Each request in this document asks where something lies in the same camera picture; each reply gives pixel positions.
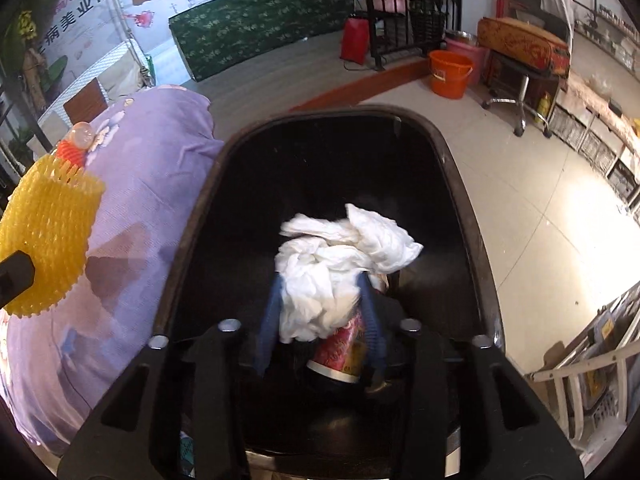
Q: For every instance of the orange foam fruit net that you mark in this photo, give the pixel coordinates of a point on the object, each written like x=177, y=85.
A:
x=70, y=153

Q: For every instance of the pink basin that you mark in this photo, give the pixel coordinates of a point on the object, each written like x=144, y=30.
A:
x=477, y=60

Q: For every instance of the red paper cup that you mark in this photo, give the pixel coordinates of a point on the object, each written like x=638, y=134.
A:
x=340, y=355

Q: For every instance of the chrome rolling stool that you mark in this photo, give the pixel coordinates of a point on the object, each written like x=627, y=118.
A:
x=515, y=72

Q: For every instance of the red bag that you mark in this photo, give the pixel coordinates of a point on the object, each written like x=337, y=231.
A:
x=354, y=40

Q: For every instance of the white shelf with baskets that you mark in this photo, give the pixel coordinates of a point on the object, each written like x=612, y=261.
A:
x=600, y=145

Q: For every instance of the purple floral blanket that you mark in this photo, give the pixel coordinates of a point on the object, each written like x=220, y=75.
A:
x=150, y=185

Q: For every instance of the black metal rack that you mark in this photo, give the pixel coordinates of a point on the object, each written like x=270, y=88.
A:
x=377, y=20

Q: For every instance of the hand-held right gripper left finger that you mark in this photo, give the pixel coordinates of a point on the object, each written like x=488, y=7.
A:
x=269, y=315

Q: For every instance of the yellow bottle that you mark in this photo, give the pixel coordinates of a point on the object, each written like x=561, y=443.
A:
x=543, y=105

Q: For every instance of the black trash bin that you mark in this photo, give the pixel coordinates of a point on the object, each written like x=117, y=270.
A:
x=310, y=170

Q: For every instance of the white tissue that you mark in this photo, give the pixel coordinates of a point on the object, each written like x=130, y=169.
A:
x=325, y=280

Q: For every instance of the yellow foam fruit net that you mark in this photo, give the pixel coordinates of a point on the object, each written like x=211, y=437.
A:
x=50, y=230

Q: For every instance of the green patterned board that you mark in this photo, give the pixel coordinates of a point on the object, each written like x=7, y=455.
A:
x=260, y=25

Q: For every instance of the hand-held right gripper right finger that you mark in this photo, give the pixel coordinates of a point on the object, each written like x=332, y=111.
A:
x=372, y=317

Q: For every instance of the red patterned cushion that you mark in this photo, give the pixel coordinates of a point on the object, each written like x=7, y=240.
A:
x=525, y=45

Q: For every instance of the orange bucket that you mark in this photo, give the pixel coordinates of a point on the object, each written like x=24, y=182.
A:
x=450, y=75

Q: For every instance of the metal bowl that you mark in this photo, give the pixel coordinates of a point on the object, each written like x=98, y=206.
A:
x=460, y=36

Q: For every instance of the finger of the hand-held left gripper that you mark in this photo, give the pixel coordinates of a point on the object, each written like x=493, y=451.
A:
x=15, y=280

